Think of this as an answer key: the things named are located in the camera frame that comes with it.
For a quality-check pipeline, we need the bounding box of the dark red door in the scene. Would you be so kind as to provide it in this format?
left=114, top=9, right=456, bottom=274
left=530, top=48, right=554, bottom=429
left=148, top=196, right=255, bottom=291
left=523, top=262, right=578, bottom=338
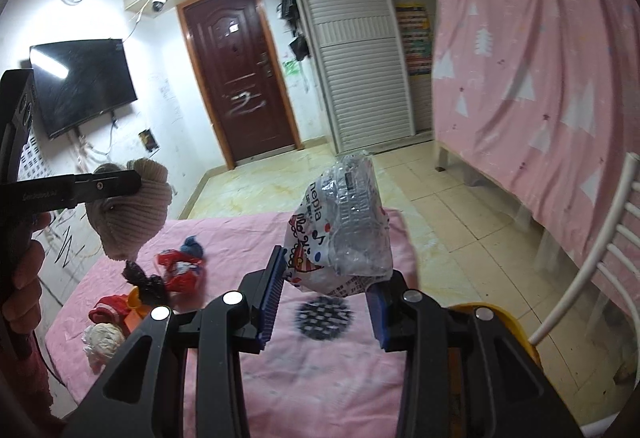
left=176, top=0, right=302, bottom=170

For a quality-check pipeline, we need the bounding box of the beige knit hat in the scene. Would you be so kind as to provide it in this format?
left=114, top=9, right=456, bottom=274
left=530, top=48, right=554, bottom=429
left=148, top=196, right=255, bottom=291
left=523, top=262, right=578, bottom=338
left=86, top=158, right=173, bottom=261

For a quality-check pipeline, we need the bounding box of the person's left forearm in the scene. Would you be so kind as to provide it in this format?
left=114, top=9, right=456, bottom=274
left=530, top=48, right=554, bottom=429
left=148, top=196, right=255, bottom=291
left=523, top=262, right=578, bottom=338
left=0, top=333, right=53, bottom=419

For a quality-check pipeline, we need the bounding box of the yellow plastic bucket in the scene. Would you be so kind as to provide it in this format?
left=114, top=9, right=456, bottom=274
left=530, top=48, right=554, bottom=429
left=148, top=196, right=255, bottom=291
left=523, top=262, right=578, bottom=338
left=447, top=303, right=543, bottom=369

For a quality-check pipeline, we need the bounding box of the white shutter wardrobe door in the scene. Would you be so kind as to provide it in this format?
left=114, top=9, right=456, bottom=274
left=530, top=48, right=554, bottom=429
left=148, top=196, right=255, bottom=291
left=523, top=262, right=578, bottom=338
left=286, top=0, right=416, bottom=151

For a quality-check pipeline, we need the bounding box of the orange box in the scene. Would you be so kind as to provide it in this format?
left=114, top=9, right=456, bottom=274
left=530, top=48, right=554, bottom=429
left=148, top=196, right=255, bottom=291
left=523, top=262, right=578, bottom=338
left=122, top=305, right=151, bottom=334

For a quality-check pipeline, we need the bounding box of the pink tree-print bed curtain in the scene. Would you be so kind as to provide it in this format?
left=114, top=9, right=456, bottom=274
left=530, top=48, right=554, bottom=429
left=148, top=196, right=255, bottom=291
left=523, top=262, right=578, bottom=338
left=432, top=0, right=640, bottom=319

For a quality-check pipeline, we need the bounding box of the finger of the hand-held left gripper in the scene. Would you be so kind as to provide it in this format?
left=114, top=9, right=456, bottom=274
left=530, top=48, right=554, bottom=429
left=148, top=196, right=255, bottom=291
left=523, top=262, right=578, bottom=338
left=75, top=170, right=143, bottom=210

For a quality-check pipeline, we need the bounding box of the blue pompom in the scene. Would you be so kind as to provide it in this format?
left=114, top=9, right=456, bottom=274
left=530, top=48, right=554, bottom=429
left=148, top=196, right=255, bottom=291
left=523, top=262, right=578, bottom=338
left=181, top=236, right=206, bottom=261

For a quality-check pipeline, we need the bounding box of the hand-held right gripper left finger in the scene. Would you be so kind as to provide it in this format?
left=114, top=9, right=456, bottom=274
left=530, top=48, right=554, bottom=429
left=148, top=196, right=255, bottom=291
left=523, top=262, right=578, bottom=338
left=62, top=245, right=288, bottom=438

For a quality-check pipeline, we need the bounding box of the person's left hand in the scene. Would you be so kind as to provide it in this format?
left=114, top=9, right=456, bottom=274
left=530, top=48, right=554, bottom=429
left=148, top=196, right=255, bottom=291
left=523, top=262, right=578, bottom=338
left=0, top=212, right=51, bottom=334

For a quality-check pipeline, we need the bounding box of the black wall television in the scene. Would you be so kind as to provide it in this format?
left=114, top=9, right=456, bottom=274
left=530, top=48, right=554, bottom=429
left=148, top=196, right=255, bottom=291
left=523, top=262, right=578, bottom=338
left=29, top=38, right=138, bottom=140

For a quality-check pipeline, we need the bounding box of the clear printed plastic wrapper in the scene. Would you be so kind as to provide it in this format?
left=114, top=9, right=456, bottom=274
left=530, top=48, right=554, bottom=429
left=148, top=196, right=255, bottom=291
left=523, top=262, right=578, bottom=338
left=285, top=150, right=393, bottom=296

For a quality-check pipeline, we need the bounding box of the colourful chart poster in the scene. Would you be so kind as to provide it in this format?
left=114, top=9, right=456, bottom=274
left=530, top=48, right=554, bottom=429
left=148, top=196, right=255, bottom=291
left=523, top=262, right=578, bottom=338
left=395, top=4, right=433, bottom=78

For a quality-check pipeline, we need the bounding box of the white perforated panel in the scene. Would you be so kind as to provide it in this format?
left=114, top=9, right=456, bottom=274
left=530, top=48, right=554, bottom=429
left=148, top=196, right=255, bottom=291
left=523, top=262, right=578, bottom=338
left=17, top=133, right=53, bottom=181

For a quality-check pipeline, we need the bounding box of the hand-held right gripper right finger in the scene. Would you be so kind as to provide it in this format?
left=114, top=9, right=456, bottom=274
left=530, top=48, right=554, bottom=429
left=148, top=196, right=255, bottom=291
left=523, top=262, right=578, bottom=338
left=365, top=268, right=586, bottom=438

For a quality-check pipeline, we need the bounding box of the white crumpled ball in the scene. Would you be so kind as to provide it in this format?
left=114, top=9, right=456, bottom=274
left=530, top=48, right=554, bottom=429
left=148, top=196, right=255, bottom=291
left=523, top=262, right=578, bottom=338
left=82, top=323, right=126, bottom=366

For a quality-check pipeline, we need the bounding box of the white metal chair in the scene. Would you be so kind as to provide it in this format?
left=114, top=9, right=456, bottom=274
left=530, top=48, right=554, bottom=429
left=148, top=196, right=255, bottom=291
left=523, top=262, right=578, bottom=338
left=527, top=150, right=640, bottom=346

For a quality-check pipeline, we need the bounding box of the pink tablecloth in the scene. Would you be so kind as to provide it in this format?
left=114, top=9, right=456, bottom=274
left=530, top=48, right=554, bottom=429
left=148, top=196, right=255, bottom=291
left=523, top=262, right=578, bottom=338
left=45, top=210, right=418, bottom=438

